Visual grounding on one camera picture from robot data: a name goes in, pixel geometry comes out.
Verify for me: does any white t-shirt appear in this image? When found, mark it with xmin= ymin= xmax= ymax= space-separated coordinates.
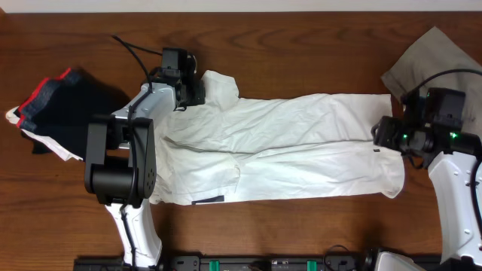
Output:
xmin=150 ymin=71 xmax=405 ymax=206

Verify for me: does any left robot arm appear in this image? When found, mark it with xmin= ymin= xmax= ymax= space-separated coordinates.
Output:
xmin=84 ymin=78 xmax=206 ymax=270

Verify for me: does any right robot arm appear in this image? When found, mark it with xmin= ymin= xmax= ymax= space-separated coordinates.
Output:
xmin=371 ymin=114 xmax=481 ymax=270

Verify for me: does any grey-olive garment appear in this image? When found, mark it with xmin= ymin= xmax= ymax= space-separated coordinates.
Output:
xmin=381 ymin=26 xmax=481 ymax=136

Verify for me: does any black folded garment red trim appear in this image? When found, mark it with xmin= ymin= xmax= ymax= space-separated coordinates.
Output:
xmin=16 ymin=69 xmax=130 ymax=159

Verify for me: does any white folded garment under black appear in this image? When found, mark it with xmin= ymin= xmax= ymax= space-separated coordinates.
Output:
xmin=5 ymin=107 xmax=83 ymax=161

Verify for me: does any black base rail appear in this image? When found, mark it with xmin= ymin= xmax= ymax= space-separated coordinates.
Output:
xmin=73 ymin=245 xmax=441 ymax=271

